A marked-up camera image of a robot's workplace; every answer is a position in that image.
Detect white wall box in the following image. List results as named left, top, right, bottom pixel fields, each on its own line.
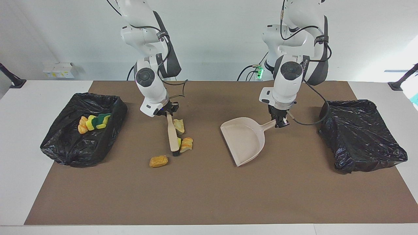
left=43, top=63, right=75, bottom=78

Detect beige hand brush black bristles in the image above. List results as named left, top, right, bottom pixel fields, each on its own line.
left=167, top=113, right=180, bottom=156

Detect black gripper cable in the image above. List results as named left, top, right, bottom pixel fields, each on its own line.
left=160, top=79, right=188, bottom=100
left=287, top=80, right=329, bottom=126

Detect beige plastic dustpan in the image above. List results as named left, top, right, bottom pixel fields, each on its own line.
left=220, top=117, right=277, bottom=167

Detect brown table mat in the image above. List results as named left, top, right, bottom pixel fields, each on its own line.
left=24, top=81, right=418, bottom=226

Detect black camera stand clamp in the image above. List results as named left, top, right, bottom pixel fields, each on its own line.
left=388, top=64, right=418, bottom=91
left=0, top=63, right=26, bottom=89

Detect black bag lined bin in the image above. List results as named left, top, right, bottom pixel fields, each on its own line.
left=318, top=100, right=409, bottom=174
left=40, top=93, right=128, bottom=168

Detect striped orange croissant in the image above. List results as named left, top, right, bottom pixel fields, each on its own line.
left=180, top=137, right=194, bottom=153

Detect black left arm base cable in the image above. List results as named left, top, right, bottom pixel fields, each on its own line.
left=237, top=51, right=270, bottom=81

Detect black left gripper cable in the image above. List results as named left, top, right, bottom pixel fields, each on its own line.
left=287, top=80, right=329, bottom=126

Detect brown bread roll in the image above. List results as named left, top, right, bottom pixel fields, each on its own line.
left=149, top=155, right=169, bottom=168

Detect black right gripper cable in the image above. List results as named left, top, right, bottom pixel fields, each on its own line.
left=160, top=79, right=188, bottom=100

